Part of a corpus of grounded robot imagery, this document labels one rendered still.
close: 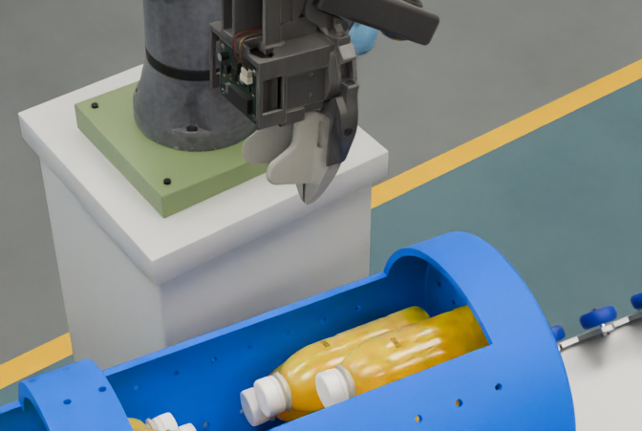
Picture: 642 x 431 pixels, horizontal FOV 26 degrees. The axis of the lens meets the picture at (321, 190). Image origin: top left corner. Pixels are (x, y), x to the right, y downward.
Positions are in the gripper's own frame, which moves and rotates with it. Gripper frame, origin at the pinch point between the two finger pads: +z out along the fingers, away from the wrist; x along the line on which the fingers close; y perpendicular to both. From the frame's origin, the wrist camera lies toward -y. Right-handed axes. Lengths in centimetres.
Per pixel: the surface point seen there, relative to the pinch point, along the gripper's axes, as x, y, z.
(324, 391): -9.5, -8.0, 31.4
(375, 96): -182, -136, 117
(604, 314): -16, -52, 43
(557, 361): 2.7, -26.1, 26.5
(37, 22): -261, -76, 115
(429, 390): 0.1, -13.1, 26.3
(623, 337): -16, -56, 48
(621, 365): -13, -53, 49
